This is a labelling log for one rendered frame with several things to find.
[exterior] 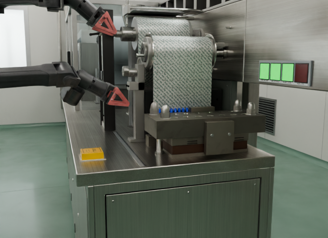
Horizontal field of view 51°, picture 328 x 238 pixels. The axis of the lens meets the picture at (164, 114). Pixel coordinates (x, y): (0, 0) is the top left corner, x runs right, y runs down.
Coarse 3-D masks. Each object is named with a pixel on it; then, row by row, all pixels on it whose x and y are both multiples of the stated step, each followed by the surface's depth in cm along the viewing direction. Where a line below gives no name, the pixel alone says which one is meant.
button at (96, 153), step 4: (88, 148) 117; (92, 148) 117; (96, 148) 117; (100, 148) 117; (84, 152) 111; (88, 152) 111; (92, 152) 111; (96, 152) 112; (100, 152) 112; (84, 156) 110; (88, 156) 111; (92, 156) 111; (96, 156) 112; (100, 156) 112
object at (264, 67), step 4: (264, 64) 113; (268, 64) 111; (260, 68) 115; (264, 68) 113; (268, 68) 111; (260, 72) 116; (264, 72) 113; (268, 72) 111; (260, 76) 116; (264, 76) 114
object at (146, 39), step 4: (144, 40) 131; (148, 40) 127; (148, 44) 126; (212, 44) 134; (148, 48) 126; (212, 48) 133; (148, 52) 126; (212, 52) 133; (148, 56) 126; (212, 56) 133; (148, 60) 127; (144, 64) 132; (148, 64) 128
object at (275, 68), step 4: (272, 64) 109; (276, 64) 107; (280, 64) 105; (272, 68) 109; (276, 68) 107; (280, 68) 105; (272, 72) 109; (276, 72) 107; (272, 76) 109; (276, 76) 107
